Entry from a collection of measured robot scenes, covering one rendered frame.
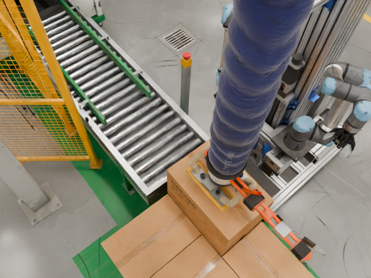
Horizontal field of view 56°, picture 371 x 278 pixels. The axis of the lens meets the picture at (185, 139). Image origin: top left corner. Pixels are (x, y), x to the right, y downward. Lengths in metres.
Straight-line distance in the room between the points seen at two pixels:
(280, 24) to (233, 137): 0.63
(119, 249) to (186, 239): 0.47
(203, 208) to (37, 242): 1.64
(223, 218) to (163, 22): 3.02
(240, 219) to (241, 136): 0.81
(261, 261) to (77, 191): 1.75
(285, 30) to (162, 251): 1.84
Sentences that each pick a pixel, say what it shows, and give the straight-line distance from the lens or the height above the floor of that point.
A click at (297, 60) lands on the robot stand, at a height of 1.57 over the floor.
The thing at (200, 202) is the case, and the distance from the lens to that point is 2.23.
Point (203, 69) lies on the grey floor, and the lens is 4.10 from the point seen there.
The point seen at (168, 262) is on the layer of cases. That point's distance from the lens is 2.55.
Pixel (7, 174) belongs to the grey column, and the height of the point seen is 0.73.
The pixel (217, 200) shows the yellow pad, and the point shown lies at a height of 1.08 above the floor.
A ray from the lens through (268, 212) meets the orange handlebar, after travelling 2.00.
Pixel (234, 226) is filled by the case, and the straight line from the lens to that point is 2.20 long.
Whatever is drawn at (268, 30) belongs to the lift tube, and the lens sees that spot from 1.08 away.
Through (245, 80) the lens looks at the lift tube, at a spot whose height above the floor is 2.10.
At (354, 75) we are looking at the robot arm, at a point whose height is 1.65.
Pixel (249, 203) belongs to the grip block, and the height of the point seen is 1.21.
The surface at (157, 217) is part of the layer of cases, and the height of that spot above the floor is 0.54.
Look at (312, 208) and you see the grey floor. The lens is 3.44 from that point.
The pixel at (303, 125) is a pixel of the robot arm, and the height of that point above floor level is 1.27.
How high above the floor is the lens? 3.02
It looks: 59 degrees down
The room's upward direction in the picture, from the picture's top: 3 degrees clockwise
